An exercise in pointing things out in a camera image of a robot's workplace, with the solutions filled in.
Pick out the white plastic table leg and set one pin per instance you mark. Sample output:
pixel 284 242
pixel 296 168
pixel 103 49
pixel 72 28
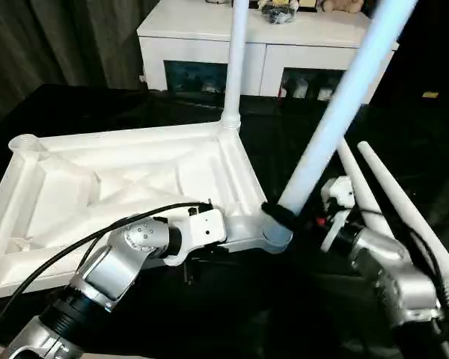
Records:
pixel 234 67
pixel 340 112
pixel 408 217
pixel 363 187

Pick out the white plastic table top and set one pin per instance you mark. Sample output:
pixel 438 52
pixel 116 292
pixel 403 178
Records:
pixel 97 175

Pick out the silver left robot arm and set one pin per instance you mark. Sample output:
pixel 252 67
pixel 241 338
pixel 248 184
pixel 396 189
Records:
pixel 108 261

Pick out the black mat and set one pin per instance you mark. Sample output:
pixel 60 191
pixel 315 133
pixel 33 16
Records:
pixel 247 306

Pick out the small red white figurine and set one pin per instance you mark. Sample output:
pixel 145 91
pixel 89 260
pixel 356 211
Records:
pixel 283 91

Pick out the small yellow label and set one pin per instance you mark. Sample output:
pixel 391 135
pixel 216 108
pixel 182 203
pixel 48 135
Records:
pixel 429 94

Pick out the white cabinet with glass doors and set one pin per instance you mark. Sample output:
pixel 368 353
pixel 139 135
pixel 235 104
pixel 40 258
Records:
pixel 194 41

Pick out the dark object on cabinet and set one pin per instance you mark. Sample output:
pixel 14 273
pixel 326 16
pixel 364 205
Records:
pixel 278 15

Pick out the small white statuette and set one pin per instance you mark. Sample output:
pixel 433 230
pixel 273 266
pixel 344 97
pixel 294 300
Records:
pixel 264 3

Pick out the small yellow black box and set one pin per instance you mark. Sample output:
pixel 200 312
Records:
pixel 284 3

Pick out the brown plush toy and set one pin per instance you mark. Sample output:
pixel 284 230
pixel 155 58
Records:
pixel 338 5

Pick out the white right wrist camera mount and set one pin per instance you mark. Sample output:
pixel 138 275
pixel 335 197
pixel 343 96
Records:
pixel 338 190

